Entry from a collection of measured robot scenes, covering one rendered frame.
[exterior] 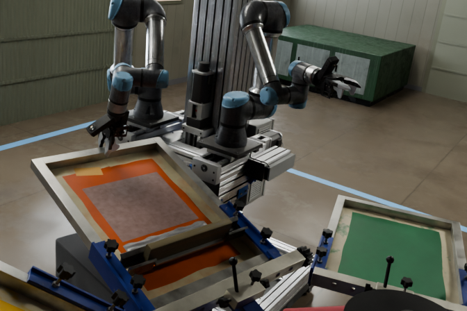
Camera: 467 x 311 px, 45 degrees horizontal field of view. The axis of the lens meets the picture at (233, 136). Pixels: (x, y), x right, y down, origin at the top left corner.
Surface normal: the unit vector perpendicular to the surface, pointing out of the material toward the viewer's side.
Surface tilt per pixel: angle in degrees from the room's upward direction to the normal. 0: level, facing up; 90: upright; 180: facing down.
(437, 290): 0
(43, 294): 90
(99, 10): 90
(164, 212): 16
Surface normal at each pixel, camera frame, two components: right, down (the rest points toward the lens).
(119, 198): 0.29, -0.82
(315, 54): -0.54, 0.22
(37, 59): 0.83, 0.27
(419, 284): 0.11, -0.94
